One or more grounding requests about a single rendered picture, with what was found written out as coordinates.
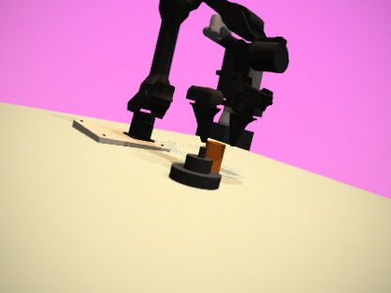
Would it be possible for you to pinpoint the orange knob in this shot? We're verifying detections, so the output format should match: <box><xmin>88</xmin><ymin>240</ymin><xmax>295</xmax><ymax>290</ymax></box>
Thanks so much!
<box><xmin>205</xmin><ymin>140</ymin><xmax>226</xmax><ymax>174</ymax></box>

